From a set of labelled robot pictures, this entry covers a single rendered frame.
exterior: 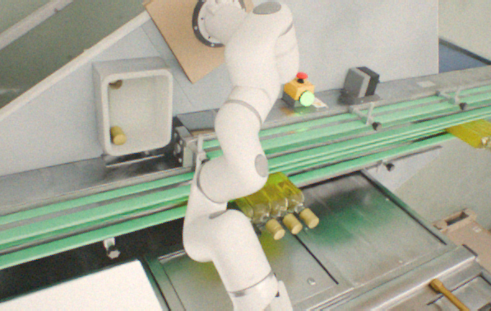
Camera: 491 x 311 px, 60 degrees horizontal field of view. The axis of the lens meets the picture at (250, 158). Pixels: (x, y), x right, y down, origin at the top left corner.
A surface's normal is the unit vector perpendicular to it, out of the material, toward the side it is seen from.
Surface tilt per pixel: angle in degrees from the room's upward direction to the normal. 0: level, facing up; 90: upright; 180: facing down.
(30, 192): 90
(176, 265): 90
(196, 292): 90
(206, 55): 1
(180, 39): 1
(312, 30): 0
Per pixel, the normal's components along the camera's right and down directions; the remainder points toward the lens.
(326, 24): 0.51, 0.55
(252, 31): -0.19, -0.65
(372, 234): 0.12, -0.81
